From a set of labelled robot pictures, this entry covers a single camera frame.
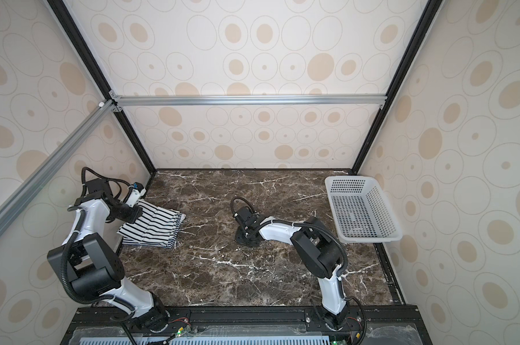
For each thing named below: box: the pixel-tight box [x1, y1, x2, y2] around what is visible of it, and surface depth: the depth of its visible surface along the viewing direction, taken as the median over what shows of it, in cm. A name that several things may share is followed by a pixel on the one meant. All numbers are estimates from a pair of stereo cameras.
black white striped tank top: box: [116, 199, 187, 248], surface depth 91 cm
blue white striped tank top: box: [116, 202, 187, 249], surface depth 91 cm
